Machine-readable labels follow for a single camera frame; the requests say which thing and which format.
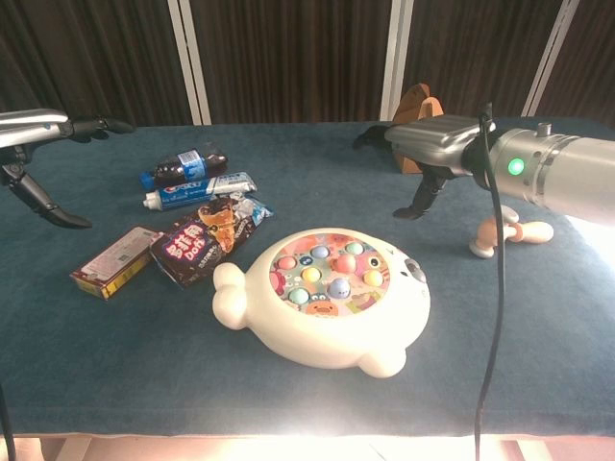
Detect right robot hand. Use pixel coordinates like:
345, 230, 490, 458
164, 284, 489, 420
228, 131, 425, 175
353, 113, 496, 220

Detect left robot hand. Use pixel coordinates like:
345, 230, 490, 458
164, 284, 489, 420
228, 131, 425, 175
0, 109, 136, 230

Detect small toy mallet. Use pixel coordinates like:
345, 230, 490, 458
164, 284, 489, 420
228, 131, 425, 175
469, 206, 554, 259

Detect white seal whack-a-mole toy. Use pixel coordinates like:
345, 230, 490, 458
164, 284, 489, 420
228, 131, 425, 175
211, 227, 432, 380

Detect brown paper gable box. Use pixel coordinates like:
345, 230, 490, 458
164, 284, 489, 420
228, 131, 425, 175
392, 83, 446, 177

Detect dark ribbed partition panel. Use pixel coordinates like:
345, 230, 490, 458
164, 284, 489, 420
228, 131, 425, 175
403, 0, 563, 121
535, 0, 615, 124
189, 0, 395, 126
0, 0, 193, 131

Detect cola bottle blue label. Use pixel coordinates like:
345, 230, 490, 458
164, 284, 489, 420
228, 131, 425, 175
139, 142, 230, 189

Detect red and yellow carton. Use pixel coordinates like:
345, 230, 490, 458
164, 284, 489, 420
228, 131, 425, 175
69, 226, 165, 302

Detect blue toothpaste tube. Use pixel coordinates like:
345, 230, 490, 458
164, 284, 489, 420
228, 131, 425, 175
142, 171, 258, 211

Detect dark snack bag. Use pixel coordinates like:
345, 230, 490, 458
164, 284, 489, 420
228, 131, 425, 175
149, 190, 276, 290

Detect blue felt table mat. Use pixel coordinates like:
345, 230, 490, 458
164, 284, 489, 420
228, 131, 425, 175
0, 117, 615, 438

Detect white partition post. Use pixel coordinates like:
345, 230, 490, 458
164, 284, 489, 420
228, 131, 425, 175
379, 0, 415, 122
521, 0, 582, 118
166, 0, 212, 126

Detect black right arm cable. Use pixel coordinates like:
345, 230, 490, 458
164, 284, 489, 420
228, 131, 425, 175
473, 101, 511, 461

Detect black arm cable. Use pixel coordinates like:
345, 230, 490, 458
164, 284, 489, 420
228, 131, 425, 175
0, 383, 16, 461
473, 101, 511, 461

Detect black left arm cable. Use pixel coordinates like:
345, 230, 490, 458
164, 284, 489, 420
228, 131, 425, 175
0, 383, 16, 461

